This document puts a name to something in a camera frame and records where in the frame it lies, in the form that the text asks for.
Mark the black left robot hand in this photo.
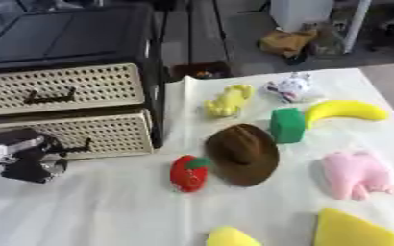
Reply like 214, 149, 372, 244
0, 128, 71, 185

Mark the pale pierced drawer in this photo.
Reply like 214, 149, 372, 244
0, 109, 157, 160
0, 62, 147, 116

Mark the black cabinet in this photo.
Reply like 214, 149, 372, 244
0, 3, 169, 150

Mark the red toy strawberry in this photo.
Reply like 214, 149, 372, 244
168, 155, 214, 193

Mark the dark box of items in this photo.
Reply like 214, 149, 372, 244
170, 61, 234, 82

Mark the yellow toy animal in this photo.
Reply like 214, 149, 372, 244
202, 84, 257, 118

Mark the black tripod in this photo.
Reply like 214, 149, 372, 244
155, 0, 233, 80

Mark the yellow rounded toy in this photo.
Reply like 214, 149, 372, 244
205, 226, 264, 246

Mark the brown toy hat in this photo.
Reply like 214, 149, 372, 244
204, 123, 282, 187

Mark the green foam block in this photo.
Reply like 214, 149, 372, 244
269, 107, 308, 144

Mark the white patterned soft toy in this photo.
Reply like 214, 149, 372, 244
262, 72, 315, 104

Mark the tan bag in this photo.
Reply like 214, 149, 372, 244
258, 29, 322, 60

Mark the yellow toy banana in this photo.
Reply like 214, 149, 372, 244
303, 99, 391, 130

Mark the white cabinet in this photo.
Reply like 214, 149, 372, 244
269, 0, 374, 55

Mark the yellow foam sheet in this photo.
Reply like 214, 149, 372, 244
312, 207, 394, 246

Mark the pink soft toy pig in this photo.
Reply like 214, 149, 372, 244
321, 150, 394, 202

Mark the black drawer handle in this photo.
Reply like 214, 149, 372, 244
52, 137, 93, 158
22, 86, 78, 105

